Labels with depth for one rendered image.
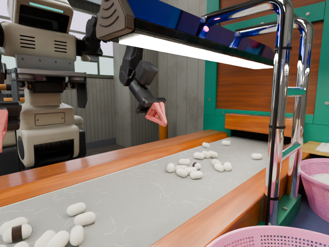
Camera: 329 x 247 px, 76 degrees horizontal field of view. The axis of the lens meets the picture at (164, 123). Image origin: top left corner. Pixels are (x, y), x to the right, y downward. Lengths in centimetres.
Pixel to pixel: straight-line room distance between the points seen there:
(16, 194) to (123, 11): 41
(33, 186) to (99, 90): 333
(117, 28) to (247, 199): 36
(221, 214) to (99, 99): 354
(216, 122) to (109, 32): 87
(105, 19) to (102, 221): 32
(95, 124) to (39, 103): 278
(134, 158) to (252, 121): 54
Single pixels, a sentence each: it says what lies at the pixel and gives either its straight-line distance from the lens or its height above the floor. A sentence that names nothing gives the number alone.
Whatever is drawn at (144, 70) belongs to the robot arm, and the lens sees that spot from 72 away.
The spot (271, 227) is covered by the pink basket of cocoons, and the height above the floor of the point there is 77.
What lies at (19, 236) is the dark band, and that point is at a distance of 41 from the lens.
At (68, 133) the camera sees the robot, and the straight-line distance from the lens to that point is 105.
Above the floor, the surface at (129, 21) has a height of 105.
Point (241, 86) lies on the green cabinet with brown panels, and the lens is 106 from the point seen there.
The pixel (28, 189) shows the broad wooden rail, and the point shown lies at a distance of 55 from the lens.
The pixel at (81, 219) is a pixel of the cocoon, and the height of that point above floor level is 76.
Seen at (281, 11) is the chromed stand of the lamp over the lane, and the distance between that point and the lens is 42.
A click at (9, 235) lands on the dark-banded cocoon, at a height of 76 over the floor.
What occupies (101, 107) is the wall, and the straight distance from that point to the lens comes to 384.
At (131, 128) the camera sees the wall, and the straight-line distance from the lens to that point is 362.
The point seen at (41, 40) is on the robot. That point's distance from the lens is 106.
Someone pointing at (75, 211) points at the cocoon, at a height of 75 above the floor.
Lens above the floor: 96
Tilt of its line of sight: 9 degrees down
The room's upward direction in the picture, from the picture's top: straight up
